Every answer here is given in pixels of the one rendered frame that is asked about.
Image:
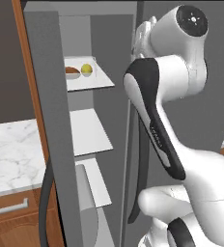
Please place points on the brown potato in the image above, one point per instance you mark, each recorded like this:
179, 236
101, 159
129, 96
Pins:
71, 70

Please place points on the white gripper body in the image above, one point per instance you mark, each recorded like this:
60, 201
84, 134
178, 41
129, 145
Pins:
143, 38

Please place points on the grey fridge body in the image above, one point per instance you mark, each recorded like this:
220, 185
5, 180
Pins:
117, 48

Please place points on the white freezer shelf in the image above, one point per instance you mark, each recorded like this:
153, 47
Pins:
88, 131
96, 183
85, 82

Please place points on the wooden cupboard door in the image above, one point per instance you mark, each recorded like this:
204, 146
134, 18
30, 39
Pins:
20, 236

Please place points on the wooden side panel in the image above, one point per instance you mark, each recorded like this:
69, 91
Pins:
28, 64

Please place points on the yellow lemon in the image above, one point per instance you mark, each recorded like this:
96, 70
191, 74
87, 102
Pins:
86, 68

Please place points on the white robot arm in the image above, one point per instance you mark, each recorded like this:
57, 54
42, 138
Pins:
197, 74

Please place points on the grey freezer door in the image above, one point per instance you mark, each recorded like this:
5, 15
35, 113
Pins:
49, 96

